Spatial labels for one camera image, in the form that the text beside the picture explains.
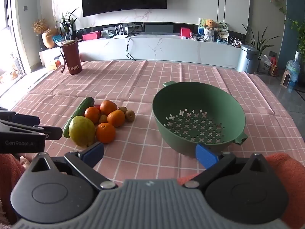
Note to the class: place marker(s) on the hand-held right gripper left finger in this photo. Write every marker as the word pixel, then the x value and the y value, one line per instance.
pixel 91 151

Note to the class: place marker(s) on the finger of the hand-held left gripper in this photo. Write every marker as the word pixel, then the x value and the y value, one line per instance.
pixel 53 133
pixel 19 119

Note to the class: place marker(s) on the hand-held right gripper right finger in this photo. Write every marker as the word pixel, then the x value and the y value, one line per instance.
pixel 205 155

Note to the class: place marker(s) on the yellow-green mango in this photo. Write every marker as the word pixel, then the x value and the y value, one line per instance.
pixel 81 131

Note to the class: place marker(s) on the orange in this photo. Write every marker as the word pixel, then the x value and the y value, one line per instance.
pixel 116 118
pixel 106 132
pixel 91 114
pixel 108 107

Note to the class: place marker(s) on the brown longan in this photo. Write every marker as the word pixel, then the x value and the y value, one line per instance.
pixel 123 110
pixel 103 119
pixel 130 115

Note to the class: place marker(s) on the green cucumber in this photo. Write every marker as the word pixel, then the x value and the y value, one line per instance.
pixel 81 108

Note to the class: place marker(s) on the red cherry tomato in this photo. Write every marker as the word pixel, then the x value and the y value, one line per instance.
pixel 97 106

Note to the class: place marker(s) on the green colander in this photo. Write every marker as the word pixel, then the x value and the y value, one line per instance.
pixel 181 97

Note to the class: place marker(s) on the person's left forearm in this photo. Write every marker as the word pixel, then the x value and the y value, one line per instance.
pixel 10 179

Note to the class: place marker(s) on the person's right forearm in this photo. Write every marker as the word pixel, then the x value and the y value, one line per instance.
pixel 288 179

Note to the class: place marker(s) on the person's left hand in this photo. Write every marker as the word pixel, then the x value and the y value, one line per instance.
pixel 24 162

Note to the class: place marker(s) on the white box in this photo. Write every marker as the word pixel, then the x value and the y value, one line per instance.
pixel 47 58

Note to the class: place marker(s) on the pink checked tablecloth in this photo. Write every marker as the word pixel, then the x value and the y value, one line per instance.
pixel 143 88

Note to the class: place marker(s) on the vase with dried flowers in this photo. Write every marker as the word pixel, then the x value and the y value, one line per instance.
pixel 48 39

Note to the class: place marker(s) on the grey pedal trash can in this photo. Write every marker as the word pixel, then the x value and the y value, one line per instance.
pixel 246 59

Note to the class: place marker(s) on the wide red box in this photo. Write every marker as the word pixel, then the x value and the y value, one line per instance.
pixel 91 36

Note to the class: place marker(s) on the green potted orchid plant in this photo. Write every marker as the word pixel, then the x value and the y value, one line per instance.
pixel 67 26

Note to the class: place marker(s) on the white plastic bag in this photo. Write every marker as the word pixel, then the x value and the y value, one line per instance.
pixel 264 64

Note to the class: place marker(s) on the brown bag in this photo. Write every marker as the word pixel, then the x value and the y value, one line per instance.
pixel 273 69

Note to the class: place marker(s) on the white marble TV cabinet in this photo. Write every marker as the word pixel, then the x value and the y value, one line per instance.
pixel 178 47

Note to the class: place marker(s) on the small white clock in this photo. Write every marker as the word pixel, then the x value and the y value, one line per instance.
pixel 104 33

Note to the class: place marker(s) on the white router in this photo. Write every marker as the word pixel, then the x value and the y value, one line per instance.
pixel 121 36

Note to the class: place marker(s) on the large clear water bottle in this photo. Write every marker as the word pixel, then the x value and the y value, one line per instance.
pixel 293 69

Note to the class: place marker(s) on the small red box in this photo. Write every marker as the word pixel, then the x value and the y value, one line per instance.
pixel 185 33

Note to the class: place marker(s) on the tall-leaf potted plant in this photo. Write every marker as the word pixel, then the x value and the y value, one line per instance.
pixel 258 43

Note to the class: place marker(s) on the blue picture card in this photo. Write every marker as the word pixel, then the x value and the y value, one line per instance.
pixel 202 27

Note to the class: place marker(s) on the round paper fan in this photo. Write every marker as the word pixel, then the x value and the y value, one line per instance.
pixel 222 28

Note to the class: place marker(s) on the brown teddy bear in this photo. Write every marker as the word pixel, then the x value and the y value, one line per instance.
pixel 210 25

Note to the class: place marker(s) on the hanging green vine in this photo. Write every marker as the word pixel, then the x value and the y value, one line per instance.
pixel 294 25

